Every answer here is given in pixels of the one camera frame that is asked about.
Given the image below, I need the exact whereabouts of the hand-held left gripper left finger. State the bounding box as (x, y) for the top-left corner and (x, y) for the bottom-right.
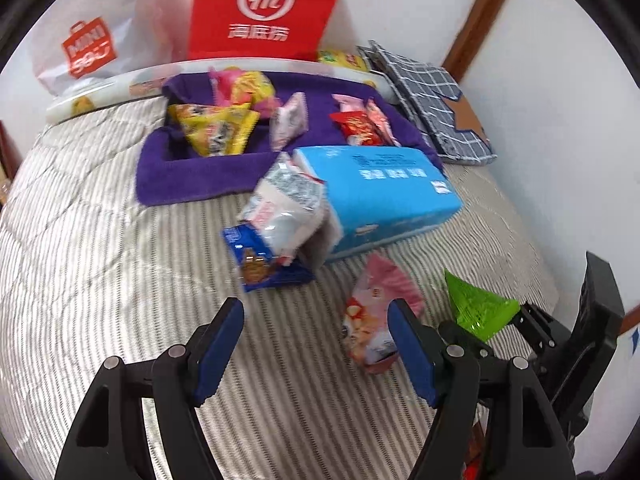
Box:
(55, 296), (246, 480)

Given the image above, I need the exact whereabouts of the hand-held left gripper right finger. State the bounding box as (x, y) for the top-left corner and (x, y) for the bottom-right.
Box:
(387, 297), (573, 480)

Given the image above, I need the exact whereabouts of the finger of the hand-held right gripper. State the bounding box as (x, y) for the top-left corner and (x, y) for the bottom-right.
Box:
(437, 321), (496, 358)
(517, 301), (576, 361)

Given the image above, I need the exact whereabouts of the green snack packet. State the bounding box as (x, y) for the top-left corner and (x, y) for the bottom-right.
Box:
(444, 269), (521, 341)

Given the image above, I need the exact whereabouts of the pink snack packet with dog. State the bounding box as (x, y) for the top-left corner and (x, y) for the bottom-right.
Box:
(341, 252), (426, 376)

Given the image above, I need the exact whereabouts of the blue snack packet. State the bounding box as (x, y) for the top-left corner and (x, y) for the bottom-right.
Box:
(221, 224), (316, 293)

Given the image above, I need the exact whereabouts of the large white snack packet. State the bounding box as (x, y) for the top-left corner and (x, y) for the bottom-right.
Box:
(237, 151), (346, 268)

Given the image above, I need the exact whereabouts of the purple towel-lined tray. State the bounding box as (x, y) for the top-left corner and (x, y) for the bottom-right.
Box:
(136, 72), (446, 207)

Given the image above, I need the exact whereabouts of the yellow snack packet dark print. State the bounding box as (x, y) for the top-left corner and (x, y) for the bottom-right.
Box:
(167, 102), (262, 157)

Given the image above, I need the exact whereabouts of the pink striped snack packet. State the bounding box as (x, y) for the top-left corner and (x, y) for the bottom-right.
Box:
(365, 99), (403, 147)

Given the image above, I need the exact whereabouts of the red snack packet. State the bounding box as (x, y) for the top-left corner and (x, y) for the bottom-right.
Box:
(329, 111), (383, 147)

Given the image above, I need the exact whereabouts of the white and pink snack packet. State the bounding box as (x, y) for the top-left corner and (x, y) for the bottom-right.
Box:
(269, 91), (310, 153)

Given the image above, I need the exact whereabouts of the small pink snack packet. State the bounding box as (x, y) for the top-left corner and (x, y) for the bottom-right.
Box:
(331, 94), (368, 117)

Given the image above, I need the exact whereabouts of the pink and yellow snack packet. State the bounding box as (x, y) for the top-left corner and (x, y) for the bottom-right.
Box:
(209, 67), (277, 111)

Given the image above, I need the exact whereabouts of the striped quilted mattress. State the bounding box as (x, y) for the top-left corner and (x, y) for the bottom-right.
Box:
(0, 95), (561, 480)

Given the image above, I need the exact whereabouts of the blue tissue pack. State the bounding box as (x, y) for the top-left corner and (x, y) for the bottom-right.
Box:
(292, 145), (465, 262)

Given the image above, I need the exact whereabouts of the folded checked cloth with star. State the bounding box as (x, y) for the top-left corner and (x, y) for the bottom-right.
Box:
(356, 40), (498, 166)

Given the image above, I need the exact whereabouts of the printed paper roll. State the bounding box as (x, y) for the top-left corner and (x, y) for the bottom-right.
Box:
(45, 55), (396, 126)

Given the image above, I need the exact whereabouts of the yellow packet with green label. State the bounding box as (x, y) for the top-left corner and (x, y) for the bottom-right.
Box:
(317, 49), (371, 72)

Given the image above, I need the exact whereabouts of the white plastic shopping bag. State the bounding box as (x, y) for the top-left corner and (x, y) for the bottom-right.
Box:
(31, 0), (193, 98)

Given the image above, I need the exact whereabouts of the red paper shopping bag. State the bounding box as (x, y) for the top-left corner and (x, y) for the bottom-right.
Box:
(186, 0), (353, 62)

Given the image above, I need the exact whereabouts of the brown wooden door frame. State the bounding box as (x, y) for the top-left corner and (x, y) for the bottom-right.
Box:
(440, 0), (523, 83)

